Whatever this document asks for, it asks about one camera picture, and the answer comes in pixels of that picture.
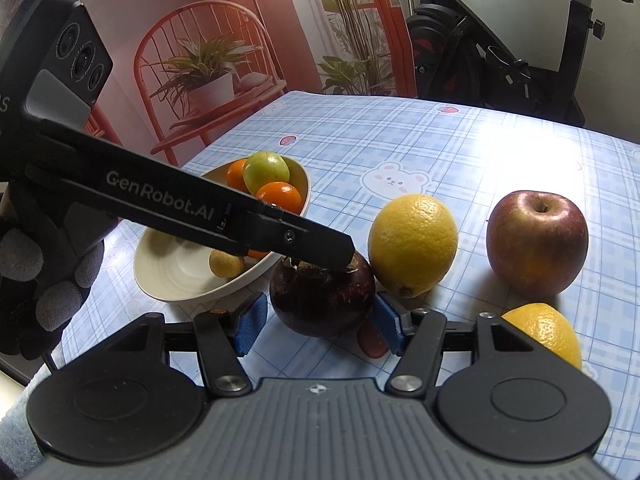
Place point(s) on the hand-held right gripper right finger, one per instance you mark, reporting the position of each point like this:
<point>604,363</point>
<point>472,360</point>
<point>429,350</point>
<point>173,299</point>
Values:
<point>387,322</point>

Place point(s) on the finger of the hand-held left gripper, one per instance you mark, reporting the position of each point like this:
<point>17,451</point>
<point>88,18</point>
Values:
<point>310,240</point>

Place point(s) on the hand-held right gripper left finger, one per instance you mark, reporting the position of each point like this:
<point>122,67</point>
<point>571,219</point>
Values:
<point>250,322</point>

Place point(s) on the small orange tangerine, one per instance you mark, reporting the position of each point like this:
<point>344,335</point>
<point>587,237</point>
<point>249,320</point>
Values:
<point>235,175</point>
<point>257,254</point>
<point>280,197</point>

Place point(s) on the dark purple mangosteen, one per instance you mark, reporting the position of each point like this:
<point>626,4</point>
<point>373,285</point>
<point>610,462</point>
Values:
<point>320,300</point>

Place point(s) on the small green jujube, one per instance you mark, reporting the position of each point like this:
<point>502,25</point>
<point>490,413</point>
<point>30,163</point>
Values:
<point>265,170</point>

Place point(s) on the beige plate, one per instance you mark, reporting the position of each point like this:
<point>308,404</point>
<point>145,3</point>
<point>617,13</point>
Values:
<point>170,270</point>

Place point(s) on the red apple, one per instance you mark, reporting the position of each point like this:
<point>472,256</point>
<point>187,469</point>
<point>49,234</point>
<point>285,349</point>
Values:
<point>535,245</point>

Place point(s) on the person's left hand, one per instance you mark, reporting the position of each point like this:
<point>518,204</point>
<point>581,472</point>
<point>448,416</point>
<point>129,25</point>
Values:
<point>30,285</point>

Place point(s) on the brown longan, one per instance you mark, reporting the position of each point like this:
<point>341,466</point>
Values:
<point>226,265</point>

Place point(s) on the yellow orange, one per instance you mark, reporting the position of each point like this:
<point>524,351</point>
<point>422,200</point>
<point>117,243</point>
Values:
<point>412,245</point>
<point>550,330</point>

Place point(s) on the blue checked tablecloth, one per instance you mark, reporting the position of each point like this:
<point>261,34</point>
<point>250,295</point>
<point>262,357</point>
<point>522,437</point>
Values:
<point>450,150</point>

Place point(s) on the black exercise bike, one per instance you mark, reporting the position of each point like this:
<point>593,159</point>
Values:
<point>450,50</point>

